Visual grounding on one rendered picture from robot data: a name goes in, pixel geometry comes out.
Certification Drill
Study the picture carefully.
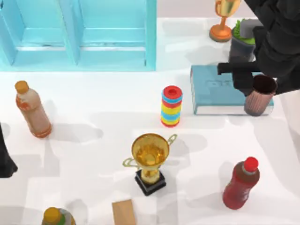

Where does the gold trophy black base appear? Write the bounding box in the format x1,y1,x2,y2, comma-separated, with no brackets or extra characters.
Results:
121,133,178,196

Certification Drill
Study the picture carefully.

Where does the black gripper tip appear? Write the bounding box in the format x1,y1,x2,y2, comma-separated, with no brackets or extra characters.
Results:
0,121,19,180

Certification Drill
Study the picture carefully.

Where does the stack of coloured rings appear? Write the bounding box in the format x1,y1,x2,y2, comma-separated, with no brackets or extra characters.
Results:
160,85,184,128

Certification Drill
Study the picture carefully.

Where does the pale grey rounded box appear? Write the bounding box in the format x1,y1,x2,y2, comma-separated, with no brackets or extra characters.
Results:
240,19,263,38

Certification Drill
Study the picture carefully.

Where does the light blue rack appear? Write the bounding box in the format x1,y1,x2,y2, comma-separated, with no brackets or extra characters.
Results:
0,0,157,72

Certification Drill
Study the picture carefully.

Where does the flat wooden block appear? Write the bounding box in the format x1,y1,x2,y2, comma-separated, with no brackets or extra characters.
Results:
111,198,137,225

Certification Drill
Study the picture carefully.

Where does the red bottle red cap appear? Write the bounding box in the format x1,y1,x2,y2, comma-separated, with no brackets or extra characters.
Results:
222,156,261,210

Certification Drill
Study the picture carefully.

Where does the brown ribbed cup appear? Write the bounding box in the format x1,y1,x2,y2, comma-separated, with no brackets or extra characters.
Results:
243,74,278,117

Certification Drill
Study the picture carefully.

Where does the light blue book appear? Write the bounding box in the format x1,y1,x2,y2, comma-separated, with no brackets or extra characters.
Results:
190,64,275,116

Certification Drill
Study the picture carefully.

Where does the grey pot green plant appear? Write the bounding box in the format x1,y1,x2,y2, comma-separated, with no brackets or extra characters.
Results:
228,19,257,63

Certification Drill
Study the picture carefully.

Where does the green label bottle orange cap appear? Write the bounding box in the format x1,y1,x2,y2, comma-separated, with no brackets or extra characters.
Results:
41,207,77,225

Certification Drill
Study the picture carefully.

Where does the gold trophy orange base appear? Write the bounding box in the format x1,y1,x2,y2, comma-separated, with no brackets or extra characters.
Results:
209,0,242,43

